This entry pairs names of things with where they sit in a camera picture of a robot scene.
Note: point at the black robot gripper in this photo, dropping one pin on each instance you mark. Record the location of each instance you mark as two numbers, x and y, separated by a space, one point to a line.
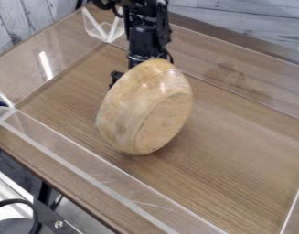
135 60

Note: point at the brown wooden bowl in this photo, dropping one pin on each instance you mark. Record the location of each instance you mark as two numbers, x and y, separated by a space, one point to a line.
145 107

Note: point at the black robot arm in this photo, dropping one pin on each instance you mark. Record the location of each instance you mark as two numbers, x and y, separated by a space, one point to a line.
145 27

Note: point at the black table leg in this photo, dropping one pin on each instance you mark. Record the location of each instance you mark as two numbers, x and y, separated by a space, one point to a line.
44 193

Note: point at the clear acrylic tray enclosure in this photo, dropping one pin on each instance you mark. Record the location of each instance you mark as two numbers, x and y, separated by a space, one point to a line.
177 147

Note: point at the black metal base plate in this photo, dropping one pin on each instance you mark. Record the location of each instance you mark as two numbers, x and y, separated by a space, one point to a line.
52 222

